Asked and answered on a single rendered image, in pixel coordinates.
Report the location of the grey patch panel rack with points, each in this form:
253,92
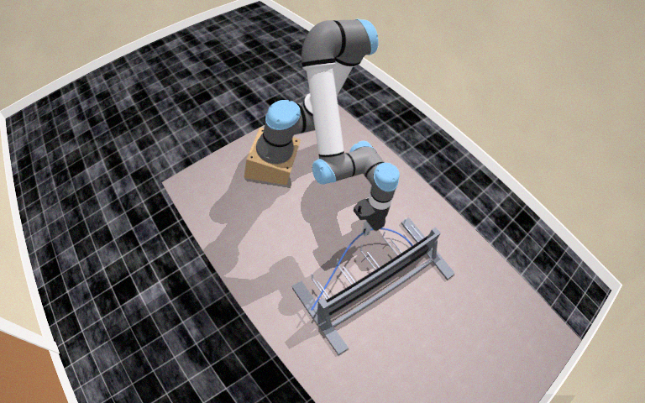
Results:
320,312

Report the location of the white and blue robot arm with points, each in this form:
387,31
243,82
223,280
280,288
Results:
349,41

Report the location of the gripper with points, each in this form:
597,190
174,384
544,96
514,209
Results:
370,210

